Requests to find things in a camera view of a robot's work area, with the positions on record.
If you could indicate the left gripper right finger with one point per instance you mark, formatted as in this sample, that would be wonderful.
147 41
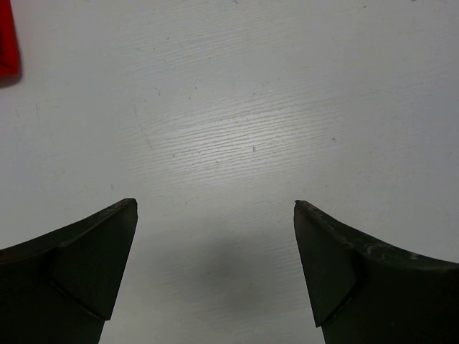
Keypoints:
364 290

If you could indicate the folded red t shirt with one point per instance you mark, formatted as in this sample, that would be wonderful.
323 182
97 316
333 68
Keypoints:
10 54

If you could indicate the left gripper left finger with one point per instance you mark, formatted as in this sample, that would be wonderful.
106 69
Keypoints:
61 287

